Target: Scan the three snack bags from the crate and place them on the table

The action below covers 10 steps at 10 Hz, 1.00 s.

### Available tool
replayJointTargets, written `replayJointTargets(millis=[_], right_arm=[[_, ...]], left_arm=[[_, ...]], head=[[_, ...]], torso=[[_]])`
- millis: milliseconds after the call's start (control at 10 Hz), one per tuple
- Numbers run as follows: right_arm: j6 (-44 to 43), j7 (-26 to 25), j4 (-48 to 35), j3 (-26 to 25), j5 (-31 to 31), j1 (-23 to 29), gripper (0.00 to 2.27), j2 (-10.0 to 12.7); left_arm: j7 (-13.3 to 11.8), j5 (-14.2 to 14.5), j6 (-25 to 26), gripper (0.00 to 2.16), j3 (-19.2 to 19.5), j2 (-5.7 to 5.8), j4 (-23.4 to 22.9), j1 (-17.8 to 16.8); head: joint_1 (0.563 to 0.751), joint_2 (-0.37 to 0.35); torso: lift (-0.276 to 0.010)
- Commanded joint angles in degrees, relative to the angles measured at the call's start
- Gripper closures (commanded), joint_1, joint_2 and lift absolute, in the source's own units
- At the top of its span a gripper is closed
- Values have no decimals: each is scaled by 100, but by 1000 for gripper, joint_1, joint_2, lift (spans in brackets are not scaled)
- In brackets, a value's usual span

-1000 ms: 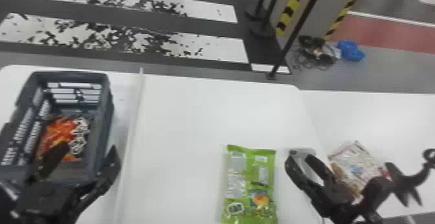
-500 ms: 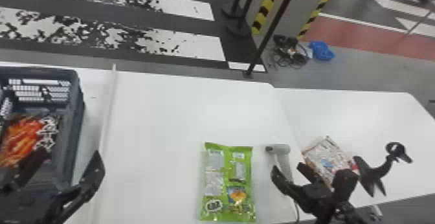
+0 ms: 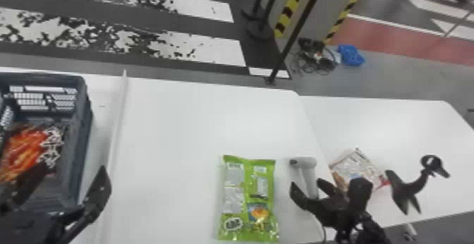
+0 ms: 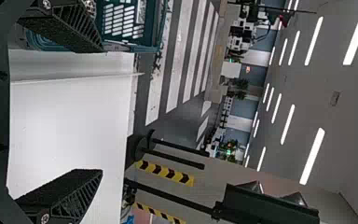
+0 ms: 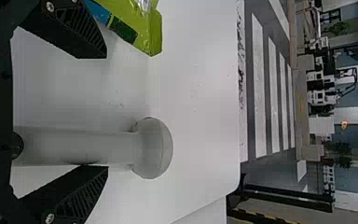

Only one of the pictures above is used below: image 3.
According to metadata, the green snack packet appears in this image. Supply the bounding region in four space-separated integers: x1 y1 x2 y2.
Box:
217 154 280 243

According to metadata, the hand scanner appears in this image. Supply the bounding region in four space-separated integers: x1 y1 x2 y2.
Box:
288 157 320 201

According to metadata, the blue basket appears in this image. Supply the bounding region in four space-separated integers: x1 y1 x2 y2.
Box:
0 72 94 216

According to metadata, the white snack packet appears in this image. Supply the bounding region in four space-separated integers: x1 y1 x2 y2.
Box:
329 147 391 193

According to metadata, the orange snack packet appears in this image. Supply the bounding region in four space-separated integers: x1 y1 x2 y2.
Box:
0 126 65 185

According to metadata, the blue plastic bag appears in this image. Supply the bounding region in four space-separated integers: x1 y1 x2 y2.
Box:
336 44 367 68

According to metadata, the black cable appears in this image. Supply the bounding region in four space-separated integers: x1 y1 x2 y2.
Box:
289 37 339 77

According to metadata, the black stand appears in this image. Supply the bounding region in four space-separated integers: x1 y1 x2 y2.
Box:
384 154 451 216

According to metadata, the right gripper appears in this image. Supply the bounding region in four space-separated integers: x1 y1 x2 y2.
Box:
289 178 367 240

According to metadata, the striped post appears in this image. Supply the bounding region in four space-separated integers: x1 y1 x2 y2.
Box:
273 0 311 39
323 0 372 45

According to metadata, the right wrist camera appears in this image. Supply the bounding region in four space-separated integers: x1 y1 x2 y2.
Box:
346 177 374 212

